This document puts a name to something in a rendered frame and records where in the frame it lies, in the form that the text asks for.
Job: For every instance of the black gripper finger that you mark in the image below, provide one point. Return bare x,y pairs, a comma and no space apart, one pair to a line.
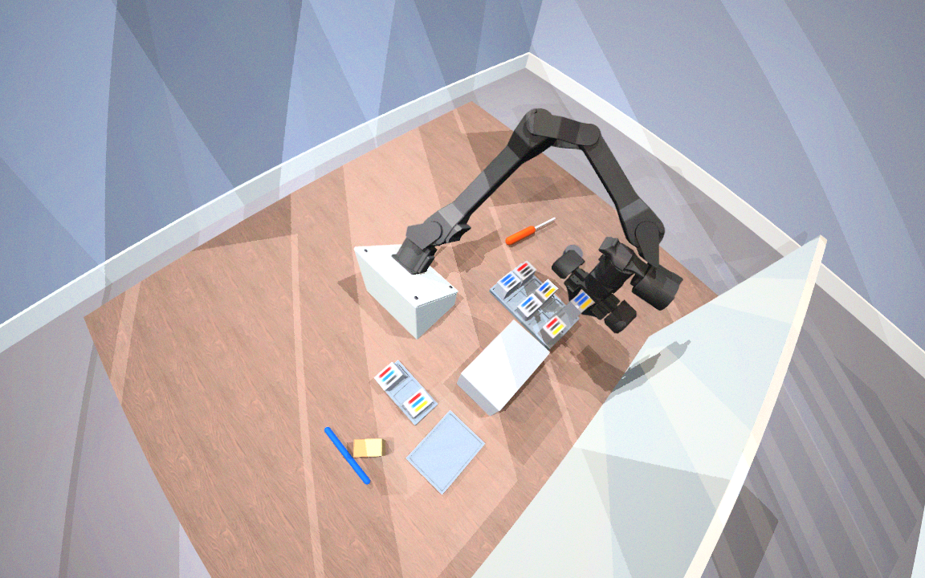
572,292
593,311

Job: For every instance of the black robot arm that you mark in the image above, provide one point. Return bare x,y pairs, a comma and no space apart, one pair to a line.
537,131

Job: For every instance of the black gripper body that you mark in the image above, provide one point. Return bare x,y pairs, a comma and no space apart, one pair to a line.
600,292

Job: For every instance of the blue rod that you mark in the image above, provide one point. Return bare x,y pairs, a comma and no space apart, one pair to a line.
347,455

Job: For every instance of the orange screwdriver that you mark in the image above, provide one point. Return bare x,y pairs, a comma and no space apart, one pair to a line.
524,233

